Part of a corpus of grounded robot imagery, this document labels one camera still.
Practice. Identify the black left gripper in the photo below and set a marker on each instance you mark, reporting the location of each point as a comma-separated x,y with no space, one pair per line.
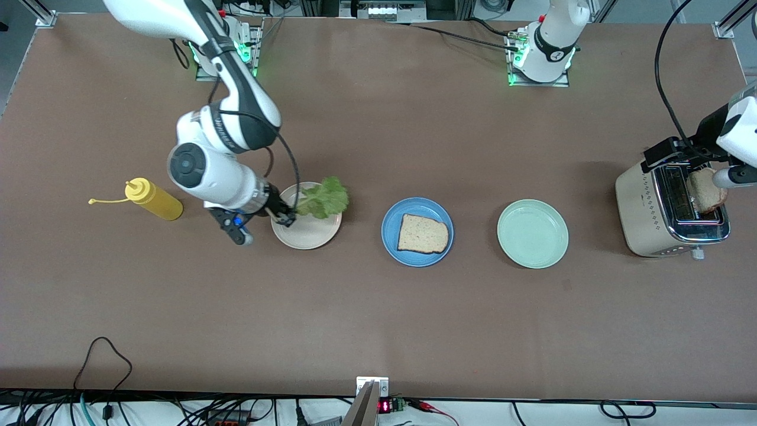
707,132

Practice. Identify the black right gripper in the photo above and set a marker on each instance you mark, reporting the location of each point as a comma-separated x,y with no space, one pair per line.
273,202

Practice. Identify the green lettuce leaf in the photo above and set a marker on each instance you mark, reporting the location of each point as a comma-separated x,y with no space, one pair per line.
325,198

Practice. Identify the light crust bread slice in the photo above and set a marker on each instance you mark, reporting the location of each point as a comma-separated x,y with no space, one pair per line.
704,198

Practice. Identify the yellow mustard squeeze bottle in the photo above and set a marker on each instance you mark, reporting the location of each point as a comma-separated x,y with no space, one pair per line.
157,202

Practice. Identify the dark crust bread slice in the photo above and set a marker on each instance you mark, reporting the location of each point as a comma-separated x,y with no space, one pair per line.
423,235

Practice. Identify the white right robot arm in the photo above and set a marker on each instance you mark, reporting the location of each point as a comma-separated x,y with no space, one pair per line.
207,165

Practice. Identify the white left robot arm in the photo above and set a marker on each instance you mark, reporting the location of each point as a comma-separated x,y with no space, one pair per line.
742,133

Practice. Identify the beige round plate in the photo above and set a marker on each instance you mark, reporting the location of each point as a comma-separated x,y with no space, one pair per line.
307,234

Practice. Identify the blue round plate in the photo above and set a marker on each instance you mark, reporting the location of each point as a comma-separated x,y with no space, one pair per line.
417,207

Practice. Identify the light green round plate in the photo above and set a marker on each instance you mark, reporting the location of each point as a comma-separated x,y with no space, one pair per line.
532,234

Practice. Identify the beige chrome toaster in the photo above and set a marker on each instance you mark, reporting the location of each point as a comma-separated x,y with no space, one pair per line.
641,207

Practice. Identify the circuit board with red display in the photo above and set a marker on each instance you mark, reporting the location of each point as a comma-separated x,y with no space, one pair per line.
385,406

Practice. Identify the silver control box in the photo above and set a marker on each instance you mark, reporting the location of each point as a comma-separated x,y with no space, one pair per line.
384,10

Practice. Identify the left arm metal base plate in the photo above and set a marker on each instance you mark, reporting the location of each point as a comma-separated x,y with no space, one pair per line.
562,83

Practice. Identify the aluminium frame profile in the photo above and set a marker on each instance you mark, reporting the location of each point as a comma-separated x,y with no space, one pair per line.
44,16
730,23

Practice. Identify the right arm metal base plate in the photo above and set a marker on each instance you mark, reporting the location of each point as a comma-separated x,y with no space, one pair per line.
204,77

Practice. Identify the silver camera mount bracket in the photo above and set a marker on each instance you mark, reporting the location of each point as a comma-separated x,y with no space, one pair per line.
381,384

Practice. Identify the grey camera support bar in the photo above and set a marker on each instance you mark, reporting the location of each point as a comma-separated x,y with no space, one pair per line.
364,411

